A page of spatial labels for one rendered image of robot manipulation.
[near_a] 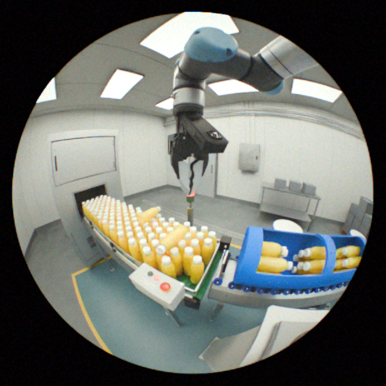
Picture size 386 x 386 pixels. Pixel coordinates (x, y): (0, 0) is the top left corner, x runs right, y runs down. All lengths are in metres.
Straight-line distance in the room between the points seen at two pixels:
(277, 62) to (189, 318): 1.72
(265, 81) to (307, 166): 3.77
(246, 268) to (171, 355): 1.28
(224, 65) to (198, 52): 0.05
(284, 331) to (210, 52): 0.56
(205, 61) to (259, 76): 0.11
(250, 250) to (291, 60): 0.52
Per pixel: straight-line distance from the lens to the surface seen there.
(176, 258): 0.61
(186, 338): 1.52
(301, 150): 3.94
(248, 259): 0.47
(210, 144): 0.18
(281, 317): 0.44
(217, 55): 0.21
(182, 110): 0.27
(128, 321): 1.67
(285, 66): 0.27
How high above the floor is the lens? 1.52
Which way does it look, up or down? 18 degrees down
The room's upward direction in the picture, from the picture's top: straight up
